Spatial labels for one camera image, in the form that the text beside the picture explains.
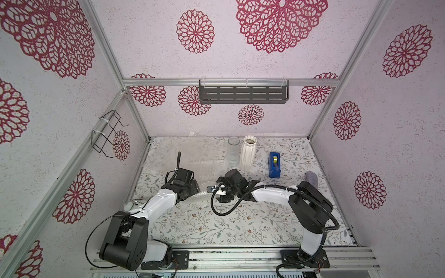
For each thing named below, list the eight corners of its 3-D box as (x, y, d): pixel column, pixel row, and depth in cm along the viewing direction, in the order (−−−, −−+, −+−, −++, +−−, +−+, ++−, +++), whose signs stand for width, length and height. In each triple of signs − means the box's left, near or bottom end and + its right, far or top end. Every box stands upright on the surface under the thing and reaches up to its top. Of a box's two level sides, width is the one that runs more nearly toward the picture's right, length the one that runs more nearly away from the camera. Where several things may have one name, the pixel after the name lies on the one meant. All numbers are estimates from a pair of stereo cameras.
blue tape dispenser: (268, 177, 103) (271, 170, 97) (269, 158, 112) (271, 150, 107) (278, 179, 102) (281, 172, 97) (277, 159, 112) (280, 151, 106)
